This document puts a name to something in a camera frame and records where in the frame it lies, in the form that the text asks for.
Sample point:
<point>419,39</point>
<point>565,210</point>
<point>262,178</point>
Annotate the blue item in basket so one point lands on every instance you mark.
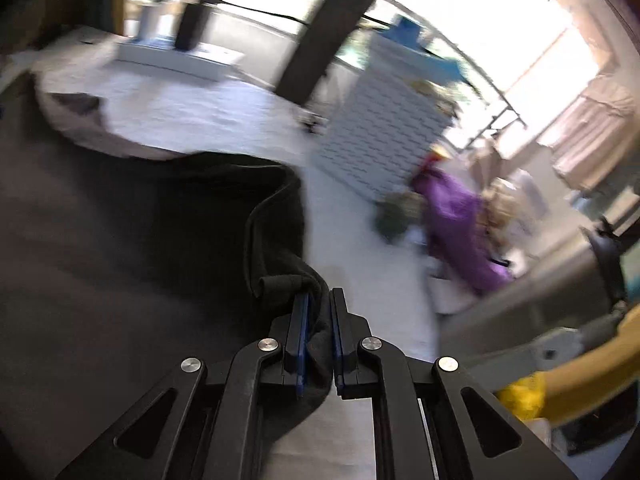
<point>415,42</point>

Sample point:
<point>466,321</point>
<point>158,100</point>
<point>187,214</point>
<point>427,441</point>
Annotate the white power strip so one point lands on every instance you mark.
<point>175,60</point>

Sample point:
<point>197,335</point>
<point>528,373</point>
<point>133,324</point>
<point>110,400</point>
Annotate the purple cloth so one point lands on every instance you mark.
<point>460,225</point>

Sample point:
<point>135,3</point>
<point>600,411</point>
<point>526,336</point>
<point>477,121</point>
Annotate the dark grey t-shirt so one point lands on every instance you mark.
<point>150,240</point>

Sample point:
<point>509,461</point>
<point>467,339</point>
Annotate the white plastic basket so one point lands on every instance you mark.
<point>380,125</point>

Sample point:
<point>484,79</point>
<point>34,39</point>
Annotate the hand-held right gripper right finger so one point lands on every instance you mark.
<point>337,340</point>

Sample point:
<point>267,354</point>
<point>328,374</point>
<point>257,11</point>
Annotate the dark window pillar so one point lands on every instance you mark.
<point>330,25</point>

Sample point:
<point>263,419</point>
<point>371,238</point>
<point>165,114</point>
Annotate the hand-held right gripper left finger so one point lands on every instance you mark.
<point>301,330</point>

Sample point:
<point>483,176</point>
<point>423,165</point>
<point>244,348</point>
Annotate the hanging light shirt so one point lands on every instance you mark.
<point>595,130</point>

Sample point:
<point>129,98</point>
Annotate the small dark grey object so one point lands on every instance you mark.
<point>397,215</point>

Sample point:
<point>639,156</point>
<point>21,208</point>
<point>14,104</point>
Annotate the balcony railing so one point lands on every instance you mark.
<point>270,7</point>

